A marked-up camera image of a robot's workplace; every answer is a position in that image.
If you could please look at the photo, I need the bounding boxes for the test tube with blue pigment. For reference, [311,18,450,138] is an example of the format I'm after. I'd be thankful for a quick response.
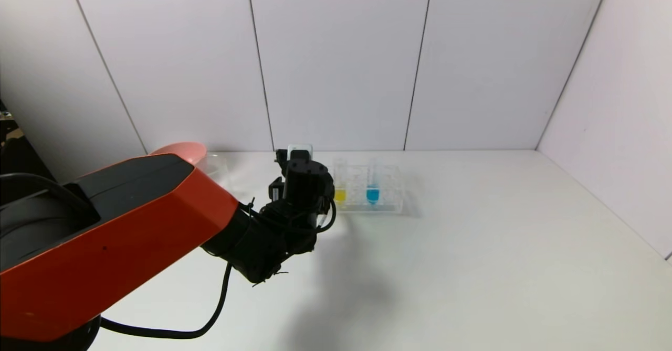
[366,157,381,206]

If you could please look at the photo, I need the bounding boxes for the test tube with yellow pigment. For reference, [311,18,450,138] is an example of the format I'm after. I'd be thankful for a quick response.
[334,158,348,207]

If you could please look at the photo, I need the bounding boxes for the clear plastic test tube rack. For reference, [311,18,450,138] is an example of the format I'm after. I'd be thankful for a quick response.
[333,163,405,215]

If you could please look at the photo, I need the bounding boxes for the clear glass beaker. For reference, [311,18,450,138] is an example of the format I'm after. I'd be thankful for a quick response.
[197,153,233,190]

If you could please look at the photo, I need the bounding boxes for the pink bowl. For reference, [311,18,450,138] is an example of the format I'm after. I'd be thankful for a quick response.
[151,142,207,166]

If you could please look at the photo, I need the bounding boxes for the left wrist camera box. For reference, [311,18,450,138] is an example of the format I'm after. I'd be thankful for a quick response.
[275,144,314,163]

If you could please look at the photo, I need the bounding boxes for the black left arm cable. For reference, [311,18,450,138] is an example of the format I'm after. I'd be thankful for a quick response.
[100,263,233,340]

